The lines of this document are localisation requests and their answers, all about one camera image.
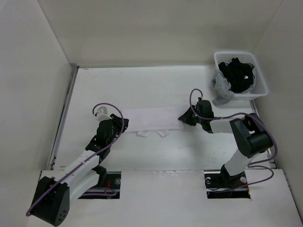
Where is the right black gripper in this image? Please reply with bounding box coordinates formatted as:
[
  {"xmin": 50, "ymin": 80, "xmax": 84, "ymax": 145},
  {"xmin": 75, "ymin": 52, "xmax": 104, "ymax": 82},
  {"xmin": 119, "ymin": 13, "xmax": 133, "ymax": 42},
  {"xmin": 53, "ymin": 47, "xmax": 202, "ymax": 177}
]
[{"xmin": 178, "ymin": 105, "xmax": 204, "ymax": 126}]

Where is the white tank top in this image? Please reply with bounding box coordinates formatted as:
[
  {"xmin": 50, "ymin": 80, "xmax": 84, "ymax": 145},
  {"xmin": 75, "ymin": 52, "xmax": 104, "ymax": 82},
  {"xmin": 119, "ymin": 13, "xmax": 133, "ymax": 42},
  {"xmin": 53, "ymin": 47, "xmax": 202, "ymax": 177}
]
[{"xmin": 122, "ymin": 106, "xmax": 184, "ymax": 138}]

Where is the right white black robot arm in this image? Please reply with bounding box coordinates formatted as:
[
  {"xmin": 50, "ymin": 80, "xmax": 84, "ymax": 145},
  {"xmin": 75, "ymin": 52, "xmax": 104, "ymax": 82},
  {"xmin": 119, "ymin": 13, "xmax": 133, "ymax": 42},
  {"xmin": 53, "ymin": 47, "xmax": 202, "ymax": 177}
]
[{"xmin": 178, "ymin": 99, "xmax": 274, "ymax": 190}]

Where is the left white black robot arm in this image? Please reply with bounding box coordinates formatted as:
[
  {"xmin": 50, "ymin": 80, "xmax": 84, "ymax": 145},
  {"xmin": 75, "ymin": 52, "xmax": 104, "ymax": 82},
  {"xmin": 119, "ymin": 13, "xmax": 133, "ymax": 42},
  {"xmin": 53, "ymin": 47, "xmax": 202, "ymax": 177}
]
[{"xmin": 26, "ymin": 114, "xmax": 129, "ymax": 227}]

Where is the grey tank top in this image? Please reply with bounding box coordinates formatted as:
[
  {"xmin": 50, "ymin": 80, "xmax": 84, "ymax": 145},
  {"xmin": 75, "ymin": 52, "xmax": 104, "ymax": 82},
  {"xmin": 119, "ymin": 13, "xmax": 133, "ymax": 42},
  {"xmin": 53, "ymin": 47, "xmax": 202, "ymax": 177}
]
[{"xmin": 211, "ymin": 70, "xmax": 234, "ymax": 106}]

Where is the black tank top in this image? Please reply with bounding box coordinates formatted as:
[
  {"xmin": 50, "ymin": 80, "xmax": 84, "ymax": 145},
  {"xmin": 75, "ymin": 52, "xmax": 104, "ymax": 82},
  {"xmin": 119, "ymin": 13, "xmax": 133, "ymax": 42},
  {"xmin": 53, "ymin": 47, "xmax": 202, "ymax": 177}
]
[{"xmin": 218, "ymin": 58, "xmax": 255, "ymax": 93}]

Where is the white plastic basket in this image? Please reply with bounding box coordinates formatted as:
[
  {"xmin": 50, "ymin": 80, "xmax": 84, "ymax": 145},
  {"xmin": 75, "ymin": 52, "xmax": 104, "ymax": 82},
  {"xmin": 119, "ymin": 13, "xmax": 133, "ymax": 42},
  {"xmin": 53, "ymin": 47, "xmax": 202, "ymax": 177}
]
[{"xmin": 214, "ymin": 51, "xmax": 268, "ymax": 101}]

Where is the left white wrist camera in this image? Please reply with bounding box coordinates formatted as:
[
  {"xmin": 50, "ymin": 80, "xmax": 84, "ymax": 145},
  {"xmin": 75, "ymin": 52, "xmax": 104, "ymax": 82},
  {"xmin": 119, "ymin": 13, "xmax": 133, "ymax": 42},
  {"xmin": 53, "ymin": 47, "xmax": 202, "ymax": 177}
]
[{"xmin": 95, "ymin": 106, "xmax": 111, "ymax": 122}]

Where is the aluminium table edge rail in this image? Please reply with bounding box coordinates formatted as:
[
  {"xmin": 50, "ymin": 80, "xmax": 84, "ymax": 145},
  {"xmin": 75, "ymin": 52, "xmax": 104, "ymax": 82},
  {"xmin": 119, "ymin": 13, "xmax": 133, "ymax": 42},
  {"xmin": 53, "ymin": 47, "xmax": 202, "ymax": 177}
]
[{"xmin": 46, "ymin": 63, "xmax": 79, "ymax": 170}]

